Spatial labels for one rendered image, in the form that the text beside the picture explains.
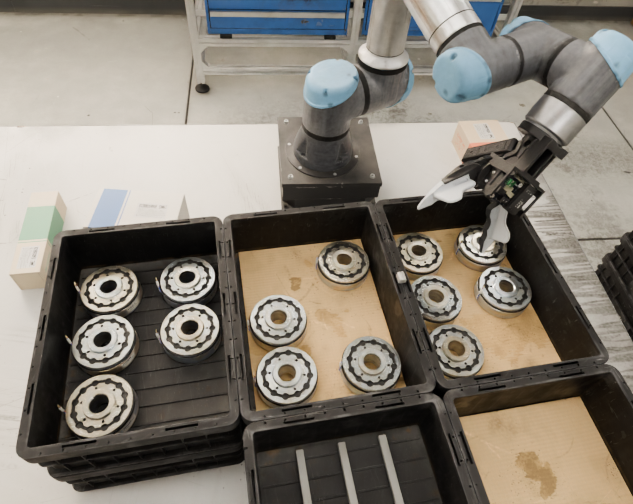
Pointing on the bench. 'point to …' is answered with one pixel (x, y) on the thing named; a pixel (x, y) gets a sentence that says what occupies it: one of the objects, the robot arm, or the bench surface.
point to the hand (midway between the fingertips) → (447, 230)
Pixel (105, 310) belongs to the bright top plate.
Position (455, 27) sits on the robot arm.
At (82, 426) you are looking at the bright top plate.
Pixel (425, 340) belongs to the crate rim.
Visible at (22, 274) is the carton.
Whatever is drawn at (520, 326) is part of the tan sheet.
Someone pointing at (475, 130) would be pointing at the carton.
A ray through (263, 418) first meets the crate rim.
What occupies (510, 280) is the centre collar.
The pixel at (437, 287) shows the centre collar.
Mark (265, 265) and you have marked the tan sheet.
